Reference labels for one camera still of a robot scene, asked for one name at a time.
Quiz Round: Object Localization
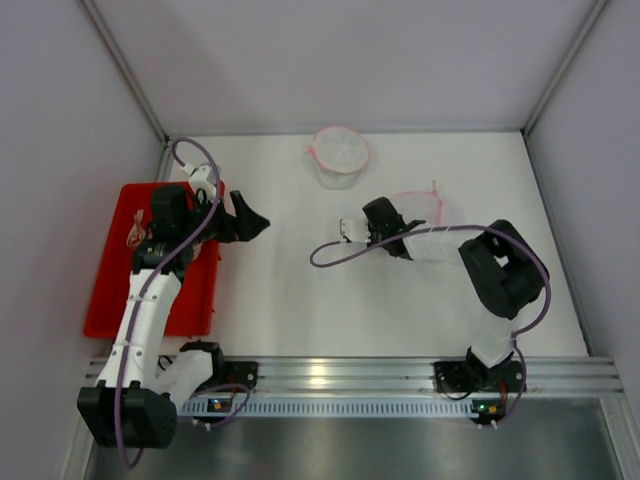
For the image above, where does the red plastic bin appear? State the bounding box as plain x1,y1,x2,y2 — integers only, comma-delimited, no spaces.
83,183,220,339

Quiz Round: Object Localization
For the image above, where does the aluminium mounting rail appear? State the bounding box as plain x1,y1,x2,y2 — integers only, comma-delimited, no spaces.
228,357,624,398

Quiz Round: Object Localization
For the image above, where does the spare white mesh laundry bag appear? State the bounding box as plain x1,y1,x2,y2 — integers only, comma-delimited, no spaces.
390,180,466,226

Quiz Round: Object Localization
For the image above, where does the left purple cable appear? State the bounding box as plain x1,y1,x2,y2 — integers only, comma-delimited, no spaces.
113,137,251,470

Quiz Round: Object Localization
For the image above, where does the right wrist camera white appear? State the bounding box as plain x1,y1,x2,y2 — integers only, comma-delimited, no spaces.
339,218,371,245

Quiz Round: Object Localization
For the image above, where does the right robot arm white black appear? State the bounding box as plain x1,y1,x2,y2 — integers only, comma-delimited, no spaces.
363,197,550,383

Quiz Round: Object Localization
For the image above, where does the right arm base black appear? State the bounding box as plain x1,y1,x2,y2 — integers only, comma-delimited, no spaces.
433,359,525,399

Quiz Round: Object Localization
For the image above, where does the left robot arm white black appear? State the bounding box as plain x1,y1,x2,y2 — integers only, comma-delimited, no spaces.
77,183,270,449

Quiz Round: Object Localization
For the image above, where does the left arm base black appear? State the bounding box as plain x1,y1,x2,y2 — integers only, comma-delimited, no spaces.
179,340,258,392

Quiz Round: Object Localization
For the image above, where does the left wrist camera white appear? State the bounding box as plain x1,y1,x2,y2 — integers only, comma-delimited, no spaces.
181,163,220,202

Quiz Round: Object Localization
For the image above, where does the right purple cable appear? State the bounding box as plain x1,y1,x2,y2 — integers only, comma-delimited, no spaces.
309,224,553,427

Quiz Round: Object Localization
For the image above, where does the white mesh laundry bag pink trim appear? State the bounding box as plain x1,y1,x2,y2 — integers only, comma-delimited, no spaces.
306,126,371,190

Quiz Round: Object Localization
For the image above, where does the purple cable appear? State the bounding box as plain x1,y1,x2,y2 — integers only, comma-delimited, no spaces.
309,224,553,427
113,137,251,470

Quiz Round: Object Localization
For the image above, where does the slotted cable duct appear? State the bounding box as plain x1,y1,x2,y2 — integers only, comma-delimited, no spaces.
179,395,502,419

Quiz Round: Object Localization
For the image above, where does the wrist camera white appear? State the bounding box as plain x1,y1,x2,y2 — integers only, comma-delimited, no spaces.
181,163,220,202
339,218,371,245

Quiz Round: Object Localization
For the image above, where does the pink lace bra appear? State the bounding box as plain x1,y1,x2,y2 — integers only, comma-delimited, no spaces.
126,210,198,269

